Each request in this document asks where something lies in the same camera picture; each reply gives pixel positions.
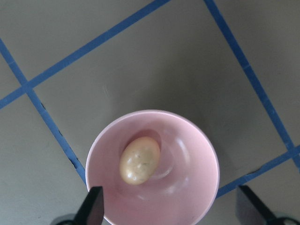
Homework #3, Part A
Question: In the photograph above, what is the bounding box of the beige egg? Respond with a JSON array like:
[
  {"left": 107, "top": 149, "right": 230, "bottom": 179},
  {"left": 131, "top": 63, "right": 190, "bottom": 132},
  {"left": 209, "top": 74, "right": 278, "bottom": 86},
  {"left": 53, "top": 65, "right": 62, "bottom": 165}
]
[{"left": 119, "top": 136, "right": 160, "bottom": 185}]

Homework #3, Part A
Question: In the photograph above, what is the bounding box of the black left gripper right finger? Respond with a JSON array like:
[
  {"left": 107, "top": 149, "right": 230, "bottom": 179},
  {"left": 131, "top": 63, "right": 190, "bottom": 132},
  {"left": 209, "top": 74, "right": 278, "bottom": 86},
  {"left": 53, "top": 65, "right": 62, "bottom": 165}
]
[{"left": 236, "top": 185, "right": 277, "bottom": 225}]

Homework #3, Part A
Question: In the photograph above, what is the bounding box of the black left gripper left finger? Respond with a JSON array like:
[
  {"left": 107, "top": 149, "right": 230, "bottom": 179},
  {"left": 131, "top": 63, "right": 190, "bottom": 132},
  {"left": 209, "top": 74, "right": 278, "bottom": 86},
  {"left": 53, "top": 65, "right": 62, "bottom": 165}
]
[{"left": 74, "top": 187, "right": 104, "bottom": 225}]

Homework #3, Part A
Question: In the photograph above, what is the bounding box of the pink bowl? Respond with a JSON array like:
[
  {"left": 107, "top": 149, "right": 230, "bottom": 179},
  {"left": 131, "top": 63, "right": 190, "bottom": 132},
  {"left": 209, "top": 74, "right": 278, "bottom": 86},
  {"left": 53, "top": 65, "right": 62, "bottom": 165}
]
[{"left": 85, "top": 110, "right": 220, "bottom": 225}]

